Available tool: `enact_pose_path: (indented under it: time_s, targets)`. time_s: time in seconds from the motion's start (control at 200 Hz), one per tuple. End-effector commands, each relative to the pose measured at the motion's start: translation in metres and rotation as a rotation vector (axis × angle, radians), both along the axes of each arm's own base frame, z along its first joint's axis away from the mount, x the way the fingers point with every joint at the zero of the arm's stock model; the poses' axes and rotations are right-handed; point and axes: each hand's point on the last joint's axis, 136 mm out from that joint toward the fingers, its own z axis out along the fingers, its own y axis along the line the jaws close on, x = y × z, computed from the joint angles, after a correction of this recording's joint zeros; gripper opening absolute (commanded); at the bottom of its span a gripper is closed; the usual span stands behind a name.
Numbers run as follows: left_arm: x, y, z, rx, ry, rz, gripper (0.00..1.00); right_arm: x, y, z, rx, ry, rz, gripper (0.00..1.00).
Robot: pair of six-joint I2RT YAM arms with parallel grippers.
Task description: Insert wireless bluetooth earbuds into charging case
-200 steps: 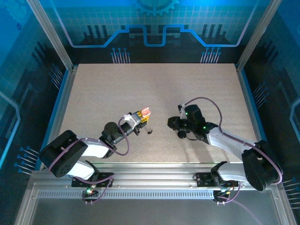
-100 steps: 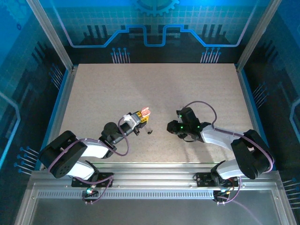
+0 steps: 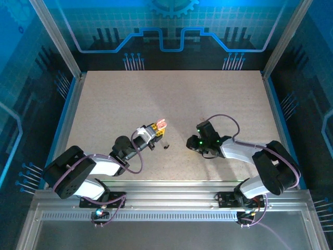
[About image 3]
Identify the blue table edge strip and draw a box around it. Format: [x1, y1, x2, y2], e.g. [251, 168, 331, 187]
[39, 77, 79, 190]
[266, 77, 308, 190]

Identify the grey metal panel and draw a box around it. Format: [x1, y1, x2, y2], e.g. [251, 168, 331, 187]
[15, 203, 328, 250]

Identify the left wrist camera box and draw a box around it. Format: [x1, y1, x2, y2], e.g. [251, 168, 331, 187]
[136, 126, 155, 143]

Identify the aluminium frame rail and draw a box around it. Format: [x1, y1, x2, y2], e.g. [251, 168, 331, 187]
[31, 181, 313, 211]

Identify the aluminium table side rail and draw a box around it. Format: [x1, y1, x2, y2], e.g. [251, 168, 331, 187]
[44, 72, 88, 190]

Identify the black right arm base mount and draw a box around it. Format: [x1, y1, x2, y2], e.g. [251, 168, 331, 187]
[216, 191, 265, 209]

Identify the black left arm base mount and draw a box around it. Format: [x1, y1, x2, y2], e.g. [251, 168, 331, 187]
[79, 191, 127, 209]

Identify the slotted grey cable duct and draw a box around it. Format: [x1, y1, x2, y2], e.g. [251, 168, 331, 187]
[41, 212, 239, 222]

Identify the aluminium frame post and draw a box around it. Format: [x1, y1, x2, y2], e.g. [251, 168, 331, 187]
[28, 0, 84, 80]
[261, 0, 314, 80]

